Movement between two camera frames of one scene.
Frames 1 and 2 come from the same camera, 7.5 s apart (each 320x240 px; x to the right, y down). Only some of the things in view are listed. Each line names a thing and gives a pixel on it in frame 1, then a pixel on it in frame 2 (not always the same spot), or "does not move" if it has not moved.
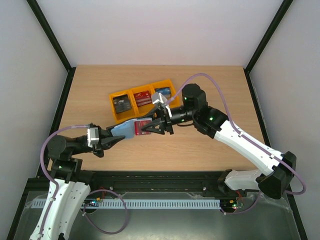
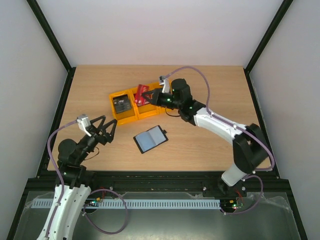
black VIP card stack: x=122 y=103 does not move
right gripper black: x=166 y=122 → x=158 y=97
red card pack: x=138 y=126 → x=140 y=88
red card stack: x=142 y=98 does not move
